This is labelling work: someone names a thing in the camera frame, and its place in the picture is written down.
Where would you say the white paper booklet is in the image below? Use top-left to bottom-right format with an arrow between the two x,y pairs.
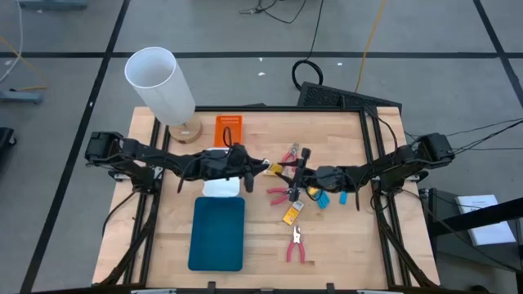
454,194 -> 517,247

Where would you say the grey desk foot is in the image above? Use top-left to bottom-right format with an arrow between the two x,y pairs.
16,0 -> 89,11
0,90 -> 44,105

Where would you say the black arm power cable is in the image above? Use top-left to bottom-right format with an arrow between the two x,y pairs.
101,189 -> 138,238

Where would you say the white floor cable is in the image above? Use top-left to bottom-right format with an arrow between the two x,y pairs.
0,0 -> 24,82

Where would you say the black perforated computer case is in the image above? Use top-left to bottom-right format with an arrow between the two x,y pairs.
296,81 -> 404,110

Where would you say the white plastic bin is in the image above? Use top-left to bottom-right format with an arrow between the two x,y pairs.
202,146 -> 241,198

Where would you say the white cylinder lamp, wooden base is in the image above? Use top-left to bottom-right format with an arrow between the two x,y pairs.
123,46 -> 204,145

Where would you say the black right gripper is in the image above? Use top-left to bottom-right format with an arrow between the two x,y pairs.
275,147 -> 352,203

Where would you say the black chair base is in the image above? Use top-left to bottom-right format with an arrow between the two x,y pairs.
0,127 -> 18,164

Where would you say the teal plastic bin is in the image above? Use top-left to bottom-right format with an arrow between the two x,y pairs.
187,196 -> 247,273

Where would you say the black side cart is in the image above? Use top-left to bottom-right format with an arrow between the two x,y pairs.
418,187 -> 523,294

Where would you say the pink-handled hole punch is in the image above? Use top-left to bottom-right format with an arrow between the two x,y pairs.
266,186 -> 292,207
280,142 -> 301,163
286,225 -> 306,265

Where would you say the yellow floor cable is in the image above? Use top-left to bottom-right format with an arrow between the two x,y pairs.
0,35 -> 49,91

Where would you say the black aluminium table frame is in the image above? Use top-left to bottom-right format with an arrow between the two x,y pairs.
96,105 -> 441,294

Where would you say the coiled black cable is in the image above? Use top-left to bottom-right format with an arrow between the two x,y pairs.
291,0 -> 326,91

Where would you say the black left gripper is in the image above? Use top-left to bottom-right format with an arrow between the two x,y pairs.
194,143 -> 271,194

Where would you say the orange plastic basket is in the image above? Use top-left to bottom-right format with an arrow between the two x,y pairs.
213,114 -> 244,149

